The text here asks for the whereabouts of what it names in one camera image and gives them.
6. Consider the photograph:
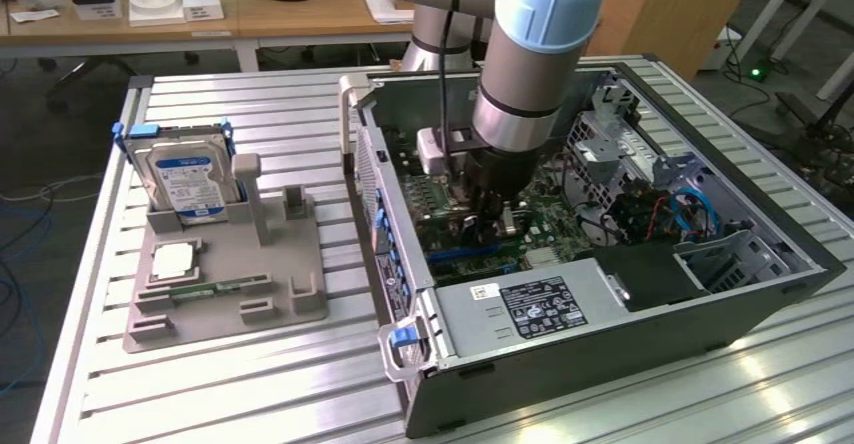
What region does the hard disk with blue carrier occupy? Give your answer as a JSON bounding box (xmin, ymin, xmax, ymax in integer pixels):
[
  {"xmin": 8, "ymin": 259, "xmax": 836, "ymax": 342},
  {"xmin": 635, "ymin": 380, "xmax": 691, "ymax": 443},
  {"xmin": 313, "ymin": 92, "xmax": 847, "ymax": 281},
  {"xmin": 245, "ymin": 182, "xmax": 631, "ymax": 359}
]
[{"xmin": 110, "ymin": 117, "xmax": 241, "ymax": 228}]

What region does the grey power supply unit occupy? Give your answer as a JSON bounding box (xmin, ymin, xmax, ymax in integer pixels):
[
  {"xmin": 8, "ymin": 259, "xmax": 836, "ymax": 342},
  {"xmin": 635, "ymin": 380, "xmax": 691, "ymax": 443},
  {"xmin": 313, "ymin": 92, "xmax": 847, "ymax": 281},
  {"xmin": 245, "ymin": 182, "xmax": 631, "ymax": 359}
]
[{"xmin": 432, "ymin": 257, "xmax": 632, "ymax": 360}]

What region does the white electrical box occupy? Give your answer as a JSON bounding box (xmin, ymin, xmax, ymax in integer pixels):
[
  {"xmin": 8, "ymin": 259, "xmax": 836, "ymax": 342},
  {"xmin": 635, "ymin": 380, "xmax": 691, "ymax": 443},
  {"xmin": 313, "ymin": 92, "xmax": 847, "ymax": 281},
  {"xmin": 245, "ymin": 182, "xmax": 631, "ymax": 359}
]
[{"xmin": 710, "ymin": 26, "xmax": 742, "ymax": 73}]

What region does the red wire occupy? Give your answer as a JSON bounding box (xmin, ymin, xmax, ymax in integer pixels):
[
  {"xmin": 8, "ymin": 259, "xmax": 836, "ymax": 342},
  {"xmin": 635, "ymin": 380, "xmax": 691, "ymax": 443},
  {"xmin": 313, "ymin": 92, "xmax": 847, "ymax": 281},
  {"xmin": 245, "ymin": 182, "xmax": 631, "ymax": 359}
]
[{"xmin": 649, "ymin": 197, "xmax": 671, "ymax": 241}]

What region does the black office chair base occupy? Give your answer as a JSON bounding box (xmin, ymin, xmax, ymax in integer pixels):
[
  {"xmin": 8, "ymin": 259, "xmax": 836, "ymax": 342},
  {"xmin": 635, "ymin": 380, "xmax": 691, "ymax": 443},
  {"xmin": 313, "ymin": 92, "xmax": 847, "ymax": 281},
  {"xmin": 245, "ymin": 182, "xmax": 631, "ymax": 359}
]
[{"xmin": 38, "ymin": 56, "xmax": 138, "ymax": 111}]

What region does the black metal stand foot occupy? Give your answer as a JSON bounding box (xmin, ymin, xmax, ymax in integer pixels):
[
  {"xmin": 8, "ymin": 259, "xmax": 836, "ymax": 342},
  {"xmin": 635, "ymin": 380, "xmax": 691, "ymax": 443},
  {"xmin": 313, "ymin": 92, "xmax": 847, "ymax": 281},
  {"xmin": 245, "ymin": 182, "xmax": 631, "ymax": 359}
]
[{"xmin": 772, "ymin": 91, "xmax": 854, "ymax": 138}]

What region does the grey plastic parts rack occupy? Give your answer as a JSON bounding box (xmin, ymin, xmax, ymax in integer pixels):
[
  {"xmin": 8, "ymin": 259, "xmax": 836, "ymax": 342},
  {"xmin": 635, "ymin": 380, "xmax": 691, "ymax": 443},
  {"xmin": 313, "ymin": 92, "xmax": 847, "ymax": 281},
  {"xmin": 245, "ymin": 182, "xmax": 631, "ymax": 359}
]
[{"xmin": 122, "ymin": 152, "xmax": 332, "ymax": 355}]

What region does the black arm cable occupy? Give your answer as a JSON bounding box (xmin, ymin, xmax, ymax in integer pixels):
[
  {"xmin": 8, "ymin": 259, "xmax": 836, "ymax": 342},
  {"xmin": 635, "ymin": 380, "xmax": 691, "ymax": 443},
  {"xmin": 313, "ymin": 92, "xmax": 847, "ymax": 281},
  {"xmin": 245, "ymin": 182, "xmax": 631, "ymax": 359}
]
[{"xmin": 433, "ymin": 0, "xmax": 468, "ymax": 160}]

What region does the white round holder block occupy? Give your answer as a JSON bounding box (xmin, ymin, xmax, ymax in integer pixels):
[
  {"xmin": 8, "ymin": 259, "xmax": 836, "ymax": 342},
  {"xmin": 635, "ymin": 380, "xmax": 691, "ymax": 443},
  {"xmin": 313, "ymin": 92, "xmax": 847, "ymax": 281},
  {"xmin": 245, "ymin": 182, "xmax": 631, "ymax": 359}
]
[{"xmin": 126, "ymin": 0, "xmax": 186, "ymax": 29}]

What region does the perforated metal disk bay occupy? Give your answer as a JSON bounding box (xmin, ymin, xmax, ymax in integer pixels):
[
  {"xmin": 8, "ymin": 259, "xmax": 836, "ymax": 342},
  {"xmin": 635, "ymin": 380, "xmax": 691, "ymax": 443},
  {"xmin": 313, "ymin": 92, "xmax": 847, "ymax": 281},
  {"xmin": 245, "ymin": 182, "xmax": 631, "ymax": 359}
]
[{"xmin": 564, "ymin": 109, "xmax": 661, "ymax": 218}]

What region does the blue wire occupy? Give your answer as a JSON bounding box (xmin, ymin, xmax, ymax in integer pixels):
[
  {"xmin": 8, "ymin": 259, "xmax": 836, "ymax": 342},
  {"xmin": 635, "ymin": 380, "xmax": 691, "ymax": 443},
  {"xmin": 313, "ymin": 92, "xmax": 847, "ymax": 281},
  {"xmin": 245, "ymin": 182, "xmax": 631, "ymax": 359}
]
[{"xmin": 671, "ymin": 191, "xmax": 723, "ymax": 241}]

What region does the wooden cabinet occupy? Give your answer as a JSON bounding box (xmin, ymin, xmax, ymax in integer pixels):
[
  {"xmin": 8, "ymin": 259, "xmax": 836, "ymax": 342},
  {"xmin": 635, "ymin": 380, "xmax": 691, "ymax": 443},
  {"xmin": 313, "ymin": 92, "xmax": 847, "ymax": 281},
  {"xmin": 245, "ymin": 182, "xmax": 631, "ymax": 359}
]
[{"xmin": 585, "ymin": 0, "xmax": 766, "ymax": 80}]

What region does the white box with black lid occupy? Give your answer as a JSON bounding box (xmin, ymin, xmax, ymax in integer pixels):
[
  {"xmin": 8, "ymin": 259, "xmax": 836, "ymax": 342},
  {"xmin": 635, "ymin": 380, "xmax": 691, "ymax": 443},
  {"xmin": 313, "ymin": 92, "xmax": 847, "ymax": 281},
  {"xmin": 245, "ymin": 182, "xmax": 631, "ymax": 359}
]
[{"xmin": 68, "ymin": 0, "xmax": 122, "ymax": 21}]

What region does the black plastic cover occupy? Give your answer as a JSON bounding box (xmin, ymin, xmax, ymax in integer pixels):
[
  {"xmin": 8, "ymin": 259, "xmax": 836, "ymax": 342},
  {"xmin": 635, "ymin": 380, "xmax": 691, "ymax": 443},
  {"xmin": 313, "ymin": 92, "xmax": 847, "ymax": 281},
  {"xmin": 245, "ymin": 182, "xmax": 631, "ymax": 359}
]
[{"xmin": 596, "ymin": 241, "xmax": 712, "ymax": 313}]

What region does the black box with green light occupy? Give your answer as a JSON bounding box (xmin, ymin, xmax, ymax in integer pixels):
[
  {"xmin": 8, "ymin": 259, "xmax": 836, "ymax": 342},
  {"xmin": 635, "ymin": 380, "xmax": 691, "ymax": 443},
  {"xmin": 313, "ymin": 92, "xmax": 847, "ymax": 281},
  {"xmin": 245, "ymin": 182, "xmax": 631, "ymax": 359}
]
[{"xmin": 739, "ymin": 61, "xmax": 775, "ymax": 85}]

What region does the small white printed box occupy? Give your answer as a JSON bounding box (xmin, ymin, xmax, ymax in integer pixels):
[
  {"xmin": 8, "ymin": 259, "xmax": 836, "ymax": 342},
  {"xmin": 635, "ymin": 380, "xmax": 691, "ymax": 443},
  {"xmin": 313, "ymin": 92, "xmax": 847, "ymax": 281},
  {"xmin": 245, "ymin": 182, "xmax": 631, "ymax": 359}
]
[{"xmin": 180, "ymin": 0, "xmax": 225, "ymax": 23}]

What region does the white desk frame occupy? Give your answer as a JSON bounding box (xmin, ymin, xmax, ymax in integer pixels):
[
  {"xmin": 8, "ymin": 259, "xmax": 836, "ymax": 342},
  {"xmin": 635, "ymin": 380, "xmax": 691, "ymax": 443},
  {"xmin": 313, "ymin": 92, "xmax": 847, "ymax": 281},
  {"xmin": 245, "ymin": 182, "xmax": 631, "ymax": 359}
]
[{"xmin": 726, "ymin": 0, "xmax": 854, "ymax": 100}]

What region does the white paper slip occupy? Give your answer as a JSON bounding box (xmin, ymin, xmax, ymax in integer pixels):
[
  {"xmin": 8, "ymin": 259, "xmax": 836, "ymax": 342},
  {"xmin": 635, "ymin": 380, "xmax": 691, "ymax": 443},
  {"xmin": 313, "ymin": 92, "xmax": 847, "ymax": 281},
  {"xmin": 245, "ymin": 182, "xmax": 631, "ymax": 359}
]
[{"xmin": 9, "ymin": 8, "xmax": 61, "ymax": 23}]

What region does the grey metal disk bay tray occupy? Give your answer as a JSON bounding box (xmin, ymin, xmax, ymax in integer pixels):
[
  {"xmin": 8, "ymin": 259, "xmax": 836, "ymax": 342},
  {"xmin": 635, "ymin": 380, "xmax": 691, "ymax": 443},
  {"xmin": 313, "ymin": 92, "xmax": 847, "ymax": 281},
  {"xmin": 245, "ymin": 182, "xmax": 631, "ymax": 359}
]
[{"xmin": 672, "ymin": 228, "xmax": 812, "ymax": 295}]

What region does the white paper stack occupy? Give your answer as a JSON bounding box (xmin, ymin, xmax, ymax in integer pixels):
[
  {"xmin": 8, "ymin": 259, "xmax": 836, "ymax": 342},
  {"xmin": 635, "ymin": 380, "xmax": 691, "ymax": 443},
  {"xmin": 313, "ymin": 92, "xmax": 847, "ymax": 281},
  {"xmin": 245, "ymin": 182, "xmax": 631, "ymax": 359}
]
[{"xmin": 363, "ymin": 0, "xmax": 415, "ymax": 24}]

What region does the blue floor cable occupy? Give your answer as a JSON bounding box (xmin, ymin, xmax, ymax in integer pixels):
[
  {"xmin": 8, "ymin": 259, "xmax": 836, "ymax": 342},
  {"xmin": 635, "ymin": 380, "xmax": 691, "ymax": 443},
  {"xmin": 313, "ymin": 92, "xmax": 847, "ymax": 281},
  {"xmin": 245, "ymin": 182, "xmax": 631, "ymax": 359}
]
[{"xmin": 0, "ymin": 203, "xmax": 54, "ymax": 395}]

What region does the black power wire bundle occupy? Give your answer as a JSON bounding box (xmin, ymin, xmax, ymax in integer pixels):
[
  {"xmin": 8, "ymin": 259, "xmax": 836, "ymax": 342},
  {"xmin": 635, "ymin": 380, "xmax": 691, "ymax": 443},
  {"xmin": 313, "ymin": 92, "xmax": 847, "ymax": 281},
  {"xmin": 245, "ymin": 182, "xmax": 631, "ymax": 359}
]
[{"xmin": 609, "ymin": 192, "xmax": 672, "ymax": 244}]

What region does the green motherboard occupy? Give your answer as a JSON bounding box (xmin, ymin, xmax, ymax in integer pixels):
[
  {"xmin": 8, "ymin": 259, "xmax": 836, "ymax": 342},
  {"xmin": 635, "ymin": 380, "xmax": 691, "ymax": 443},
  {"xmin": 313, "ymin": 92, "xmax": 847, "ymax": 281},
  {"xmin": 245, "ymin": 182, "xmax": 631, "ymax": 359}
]
[{"xmin": 383, "ymin": 128, "xmax": 601, "ymax": 288}]

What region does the black open PC case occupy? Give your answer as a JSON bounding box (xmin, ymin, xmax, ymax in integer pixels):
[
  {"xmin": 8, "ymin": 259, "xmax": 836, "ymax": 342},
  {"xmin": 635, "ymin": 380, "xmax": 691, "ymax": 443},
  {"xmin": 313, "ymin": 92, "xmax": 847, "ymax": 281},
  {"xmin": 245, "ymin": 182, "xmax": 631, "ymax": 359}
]
[{"xmin": 336, "ymin": 61, "xmax": 848, "ymax": 440}]

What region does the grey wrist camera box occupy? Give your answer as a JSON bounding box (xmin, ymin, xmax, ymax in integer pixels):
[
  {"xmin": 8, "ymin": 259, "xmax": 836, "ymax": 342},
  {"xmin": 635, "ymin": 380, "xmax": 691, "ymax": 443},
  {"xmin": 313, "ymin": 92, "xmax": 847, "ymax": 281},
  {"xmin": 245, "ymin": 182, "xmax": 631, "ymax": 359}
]
[{"xmin": 416, "ymin": 127, "xmax": 468, "ymax": 175}]

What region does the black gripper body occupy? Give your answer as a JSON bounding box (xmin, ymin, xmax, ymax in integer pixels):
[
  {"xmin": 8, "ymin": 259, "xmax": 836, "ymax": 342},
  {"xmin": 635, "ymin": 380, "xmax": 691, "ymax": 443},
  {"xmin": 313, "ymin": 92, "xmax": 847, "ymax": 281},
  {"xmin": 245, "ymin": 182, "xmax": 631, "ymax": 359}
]
[{"xmin": 463, "ymin": 146, "xmax": 536, "ymax": 203}]

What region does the wooden desk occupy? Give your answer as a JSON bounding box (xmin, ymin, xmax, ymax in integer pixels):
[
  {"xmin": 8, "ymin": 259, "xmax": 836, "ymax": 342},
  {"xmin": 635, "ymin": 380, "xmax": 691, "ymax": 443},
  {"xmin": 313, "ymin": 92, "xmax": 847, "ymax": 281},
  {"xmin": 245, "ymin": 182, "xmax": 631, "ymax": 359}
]
[
  {"xmin": 0, "ymin": 0, "xmax": 241, "ymax": 60},
  {"xmin": 236, "ymin": 0, "xmax": 601, "ymax": 73}
]

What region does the silver CPU chip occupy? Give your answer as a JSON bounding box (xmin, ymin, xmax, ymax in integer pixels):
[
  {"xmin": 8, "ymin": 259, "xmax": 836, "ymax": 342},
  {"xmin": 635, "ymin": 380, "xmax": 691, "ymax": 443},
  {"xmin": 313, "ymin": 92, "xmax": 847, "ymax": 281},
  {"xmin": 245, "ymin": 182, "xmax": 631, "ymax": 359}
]
[{"xmin": 149, "ymin": 244, "xmax": 201, "ymax": 281}]

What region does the blue expansion slot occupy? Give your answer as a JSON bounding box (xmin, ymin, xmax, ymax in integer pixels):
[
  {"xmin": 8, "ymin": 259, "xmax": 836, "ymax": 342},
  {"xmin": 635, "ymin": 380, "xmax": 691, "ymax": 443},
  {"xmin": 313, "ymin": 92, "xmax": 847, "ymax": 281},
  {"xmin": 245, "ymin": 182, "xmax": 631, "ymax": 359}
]
[{"xmin": 424, "ymin": 244, "xmax": 500, "ymax": 266}]

